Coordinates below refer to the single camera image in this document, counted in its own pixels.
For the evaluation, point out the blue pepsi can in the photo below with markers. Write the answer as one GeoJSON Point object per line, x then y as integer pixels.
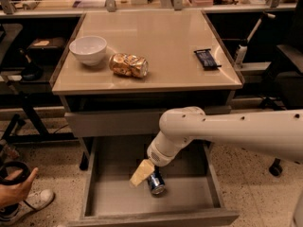
{"type": "Point", "coordinates": [156, 183]}

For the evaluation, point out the crushed gold can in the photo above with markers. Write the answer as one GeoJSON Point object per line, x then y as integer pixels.
{"type": "Point", "coordinates": [129, 65]}

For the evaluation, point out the grey drawer cabinet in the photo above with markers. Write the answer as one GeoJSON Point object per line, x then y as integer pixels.
{"type": "Point", "coordinates": [167, 39]}

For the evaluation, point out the white sneaker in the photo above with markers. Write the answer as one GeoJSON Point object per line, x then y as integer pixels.
{"type": "Point", "coordinates": [35, 202]}

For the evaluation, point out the white ceramic bowl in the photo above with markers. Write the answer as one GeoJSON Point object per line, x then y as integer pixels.
{"type": "Point", "coordinates": [89, 50]}

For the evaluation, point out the black office chair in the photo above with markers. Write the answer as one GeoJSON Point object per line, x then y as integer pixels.
{"type": "Point", "coordinates": [284, 76]}

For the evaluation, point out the black box with label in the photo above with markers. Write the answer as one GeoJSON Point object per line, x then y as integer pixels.
{"type": "Point", "coordinates": [46, 48]}

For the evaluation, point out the person's hand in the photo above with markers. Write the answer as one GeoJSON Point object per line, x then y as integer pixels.
{"type": "Point", "coordinates": [12, 194]}

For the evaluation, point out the black ring controller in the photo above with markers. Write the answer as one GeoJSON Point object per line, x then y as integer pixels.
{"type": "Point", "coordinates": [13, 172]}

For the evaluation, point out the dark blue snack bar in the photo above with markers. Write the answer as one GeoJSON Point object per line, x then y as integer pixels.
{"type": "Point", "coordinates": [206, 59]}

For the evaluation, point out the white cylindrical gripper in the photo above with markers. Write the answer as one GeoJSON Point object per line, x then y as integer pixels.
{"type": "Point", "coordinates": [156, 155]}

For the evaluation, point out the closed grey top drawer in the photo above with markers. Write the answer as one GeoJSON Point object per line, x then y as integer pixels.
{"type": "Point", "coordinates": [115, 122]}

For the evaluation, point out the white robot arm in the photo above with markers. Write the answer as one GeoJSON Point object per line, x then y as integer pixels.
{"type": "Point", "coordinates": [275, 133]}

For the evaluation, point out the open grey middle drawer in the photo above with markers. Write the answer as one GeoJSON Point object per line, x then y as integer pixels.
{"type": "Point", "coordinates": [192, 197]}

